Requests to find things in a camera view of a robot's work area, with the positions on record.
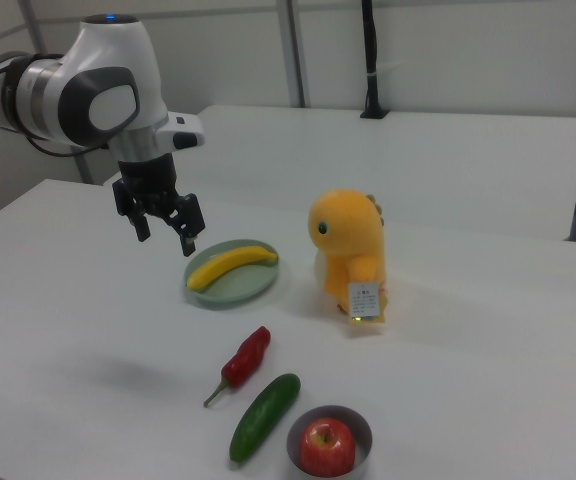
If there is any red apple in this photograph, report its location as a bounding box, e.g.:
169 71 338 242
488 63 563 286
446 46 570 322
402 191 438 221
299 417 357 476

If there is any black pole stand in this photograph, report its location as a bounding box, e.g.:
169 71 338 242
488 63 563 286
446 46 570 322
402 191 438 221
359 0 390 120

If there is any green plastic plate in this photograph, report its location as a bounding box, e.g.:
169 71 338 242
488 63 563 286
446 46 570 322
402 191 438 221
185 239 292 311

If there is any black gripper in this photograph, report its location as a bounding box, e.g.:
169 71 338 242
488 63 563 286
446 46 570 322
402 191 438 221
112 153 206 258

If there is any orange dinosaur plush toy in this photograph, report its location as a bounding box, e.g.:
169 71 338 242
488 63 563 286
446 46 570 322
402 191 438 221
308 188 392 326

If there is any red chili pepper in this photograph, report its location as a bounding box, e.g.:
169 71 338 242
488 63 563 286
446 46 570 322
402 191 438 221
203 325 272 407

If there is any green cucumber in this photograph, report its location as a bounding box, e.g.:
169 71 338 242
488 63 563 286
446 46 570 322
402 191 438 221
228 372 302 464

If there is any white paper tag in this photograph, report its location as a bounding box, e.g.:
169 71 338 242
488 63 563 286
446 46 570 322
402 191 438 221
347 281 385 325

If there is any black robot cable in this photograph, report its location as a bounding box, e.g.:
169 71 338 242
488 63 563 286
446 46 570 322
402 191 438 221
22 127 112 157

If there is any yellow banana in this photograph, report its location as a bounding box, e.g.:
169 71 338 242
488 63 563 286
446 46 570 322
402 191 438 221
186 244 280 293

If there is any grey bowl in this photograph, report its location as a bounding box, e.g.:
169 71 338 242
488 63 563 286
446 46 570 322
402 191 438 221
286 404 373 476

